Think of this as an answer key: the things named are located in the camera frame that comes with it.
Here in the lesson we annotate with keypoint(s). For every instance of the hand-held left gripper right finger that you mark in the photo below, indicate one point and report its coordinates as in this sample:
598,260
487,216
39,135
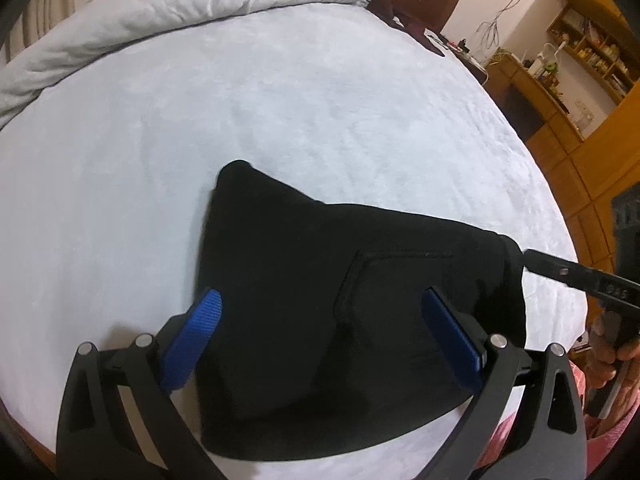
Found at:
447,325

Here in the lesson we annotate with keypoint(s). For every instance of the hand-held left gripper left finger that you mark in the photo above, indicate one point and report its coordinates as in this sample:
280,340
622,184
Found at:
200,325

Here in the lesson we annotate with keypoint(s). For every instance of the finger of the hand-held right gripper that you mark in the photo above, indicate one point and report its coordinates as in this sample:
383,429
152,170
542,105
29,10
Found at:
560,269

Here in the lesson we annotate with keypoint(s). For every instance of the black pants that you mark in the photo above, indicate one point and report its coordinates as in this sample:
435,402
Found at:
300,285

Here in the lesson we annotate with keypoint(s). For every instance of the person's right hand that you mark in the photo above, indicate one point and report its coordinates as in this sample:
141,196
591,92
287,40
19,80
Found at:
600,365

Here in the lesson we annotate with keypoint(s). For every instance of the wooden desk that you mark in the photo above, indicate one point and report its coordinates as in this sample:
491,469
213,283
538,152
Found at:
565,160

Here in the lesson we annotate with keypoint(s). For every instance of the white bottle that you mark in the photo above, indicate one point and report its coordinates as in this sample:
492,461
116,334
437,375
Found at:
542,62

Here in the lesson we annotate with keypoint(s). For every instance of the power strip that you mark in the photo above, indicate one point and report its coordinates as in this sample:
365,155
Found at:
476,67

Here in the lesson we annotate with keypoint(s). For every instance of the bed with light blue sheet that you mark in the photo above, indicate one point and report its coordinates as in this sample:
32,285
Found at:
250,90

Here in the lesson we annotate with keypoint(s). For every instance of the grey comforter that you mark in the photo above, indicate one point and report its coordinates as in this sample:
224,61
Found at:
150,15

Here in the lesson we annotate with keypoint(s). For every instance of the beige curtain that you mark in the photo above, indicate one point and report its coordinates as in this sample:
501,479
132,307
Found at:
40,5

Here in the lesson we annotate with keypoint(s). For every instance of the white wall socket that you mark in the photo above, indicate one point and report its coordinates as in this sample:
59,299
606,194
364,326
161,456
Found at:
584,115

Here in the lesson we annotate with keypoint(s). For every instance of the wooden wall shelf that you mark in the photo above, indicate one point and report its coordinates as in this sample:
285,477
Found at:
600,40

